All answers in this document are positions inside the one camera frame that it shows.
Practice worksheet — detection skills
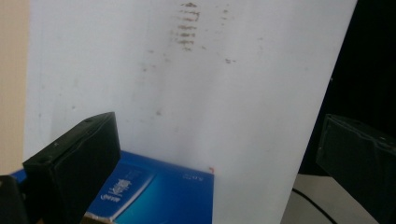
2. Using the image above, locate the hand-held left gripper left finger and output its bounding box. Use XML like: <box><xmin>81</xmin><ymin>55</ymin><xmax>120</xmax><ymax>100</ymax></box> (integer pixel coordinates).
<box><xmin>21</xmin><ymin>111</ymin><xmax>122</xmax><ymax>224</ymax></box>

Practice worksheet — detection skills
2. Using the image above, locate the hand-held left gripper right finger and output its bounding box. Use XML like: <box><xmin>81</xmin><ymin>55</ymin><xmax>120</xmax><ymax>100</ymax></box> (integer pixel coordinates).
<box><xmin>315</xmin><ymin>113</ymin><xmax>396</xmax><ymax>224</ymax></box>

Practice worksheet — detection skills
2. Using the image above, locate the blue cardboard box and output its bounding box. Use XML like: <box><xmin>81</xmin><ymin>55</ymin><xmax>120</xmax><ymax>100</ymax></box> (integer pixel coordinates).
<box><xmin>8</xmin><ymin>150</ymin><xmax>216</xmax><ymax>224</ymax></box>

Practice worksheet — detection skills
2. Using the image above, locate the white table mat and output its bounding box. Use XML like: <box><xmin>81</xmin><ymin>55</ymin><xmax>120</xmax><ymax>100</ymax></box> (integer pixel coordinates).
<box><xmin>22</xmin><ymin>0</ymin><xmax>359</xmax><ymax>224</ymax></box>

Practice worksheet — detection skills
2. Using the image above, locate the black smooth cable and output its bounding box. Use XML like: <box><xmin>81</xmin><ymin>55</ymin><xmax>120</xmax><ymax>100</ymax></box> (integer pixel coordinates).
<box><xmin>291</xmin><ymin>187</ymin><xmax>341</xmax><ymax>224</ymax></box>

